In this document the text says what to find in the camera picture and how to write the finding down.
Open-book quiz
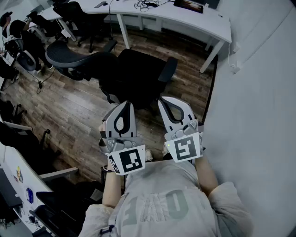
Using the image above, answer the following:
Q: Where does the tangled black cable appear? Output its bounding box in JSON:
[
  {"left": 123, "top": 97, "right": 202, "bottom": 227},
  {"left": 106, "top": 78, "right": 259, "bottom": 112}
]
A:
[{"left": 133, "top": 0, "right": 175, "bottom": 12}]

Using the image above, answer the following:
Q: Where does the black flat screen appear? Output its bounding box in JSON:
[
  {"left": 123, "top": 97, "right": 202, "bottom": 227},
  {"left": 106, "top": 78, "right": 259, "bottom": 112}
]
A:
[{"left": 0, "top": 168, "right": 23, "bottom": 209}]

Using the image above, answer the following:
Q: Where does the white long desk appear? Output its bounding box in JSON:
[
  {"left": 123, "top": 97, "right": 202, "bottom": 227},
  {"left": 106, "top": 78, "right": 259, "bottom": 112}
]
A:
[{"left": 0, "top": 138, "right": 79, "bottom": 237}]

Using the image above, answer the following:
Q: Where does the person's left forearm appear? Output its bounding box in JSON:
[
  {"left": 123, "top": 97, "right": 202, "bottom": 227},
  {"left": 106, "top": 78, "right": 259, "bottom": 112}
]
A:
[{"left": 102, "top": 164, "right": 123, "bottom": 208}]

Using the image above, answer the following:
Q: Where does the black mesh office chair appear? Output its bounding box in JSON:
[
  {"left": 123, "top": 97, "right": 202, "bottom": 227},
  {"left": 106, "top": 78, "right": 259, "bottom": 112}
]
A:
[{"left": 45, "top": 40, "right": 179, "bottom": 111}]

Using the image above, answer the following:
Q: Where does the white curved desk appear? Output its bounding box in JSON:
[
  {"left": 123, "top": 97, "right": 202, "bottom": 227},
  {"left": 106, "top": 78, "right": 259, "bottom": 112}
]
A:
[{"left": 38, "top": 0, "right": 232, "bottom": 74}]

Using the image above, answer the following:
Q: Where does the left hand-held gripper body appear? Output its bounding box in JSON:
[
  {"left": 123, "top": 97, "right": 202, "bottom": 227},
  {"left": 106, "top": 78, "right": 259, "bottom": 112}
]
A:
[{"left": 99, "top": 136, "right": 146, "bottom": 176}]

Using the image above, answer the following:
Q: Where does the white power adapter with cable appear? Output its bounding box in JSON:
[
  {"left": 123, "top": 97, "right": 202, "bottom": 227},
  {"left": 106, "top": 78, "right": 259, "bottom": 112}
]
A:
[{"left": 228, "top": 41, "right": 241, "bottom": 74}]

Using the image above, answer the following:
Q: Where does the colourful sticker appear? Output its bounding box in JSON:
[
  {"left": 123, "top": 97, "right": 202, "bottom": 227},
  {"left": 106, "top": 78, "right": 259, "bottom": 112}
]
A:
[{"left": 15, "top": 166, "right": 24, "bottom": 183}]

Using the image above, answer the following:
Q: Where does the person's left hand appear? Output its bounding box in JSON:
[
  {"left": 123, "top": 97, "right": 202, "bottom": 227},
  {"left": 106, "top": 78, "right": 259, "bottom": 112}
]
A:
[{"left": 98, "top": 119, "right": 109, "bottom": 154}]

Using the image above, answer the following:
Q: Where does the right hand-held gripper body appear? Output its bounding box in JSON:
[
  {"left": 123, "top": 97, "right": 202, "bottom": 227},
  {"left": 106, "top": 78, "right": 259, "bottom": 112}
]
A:
[{"left": 164, "top": 119, "right": 204, "bottom": 163}]

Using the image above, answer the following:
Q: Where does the small blue object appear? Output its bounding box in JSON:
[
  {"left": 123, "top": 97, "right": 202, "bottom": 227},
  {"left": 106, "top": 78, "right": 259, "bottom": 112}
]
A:
[{"left": 25, "top": 187, "right": 35, "bottom": 204}]

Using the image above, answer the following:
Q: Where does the black tablet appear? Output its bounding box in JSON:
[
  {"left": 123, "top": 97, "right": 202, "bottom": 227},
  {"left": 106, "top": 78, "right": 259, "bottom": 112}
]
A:
[{"left": 173, "top": 0, "right": 204, "bottom": 14}]

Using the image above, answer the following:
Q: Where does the person's right forearm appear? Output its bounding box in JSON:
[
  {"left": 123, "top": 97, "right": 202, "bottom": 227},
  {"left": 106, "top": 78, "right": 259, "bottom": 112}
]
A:
[{"left": 193, "top": 154, "right": 220, "bottom": 198}]

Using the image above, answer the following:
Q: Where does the white rounded object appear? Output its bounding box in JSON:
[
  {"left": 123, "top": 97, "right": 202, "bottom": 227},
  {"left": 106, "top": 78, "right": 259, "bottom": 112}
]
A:
[{"left": 17, "top": 50, "right": 37, "bottom": 72}]

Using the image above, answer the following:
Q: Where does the thin black floor cable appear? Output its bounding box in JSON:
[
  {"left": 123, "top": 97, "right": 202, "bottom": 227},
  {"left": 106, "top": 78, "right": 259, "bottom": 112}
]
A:
[{"left": 23, "top": 67, "right": 56, "bottom": 94}]

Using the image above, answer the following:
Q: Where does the person's grey printed t-shirt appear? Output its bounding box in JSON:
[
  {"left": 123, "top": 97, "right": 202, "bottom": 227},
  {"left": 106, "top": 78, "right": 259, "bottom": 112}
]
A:
[{"left": 78, "top": 159, "right": 253, "bottom": 237}]

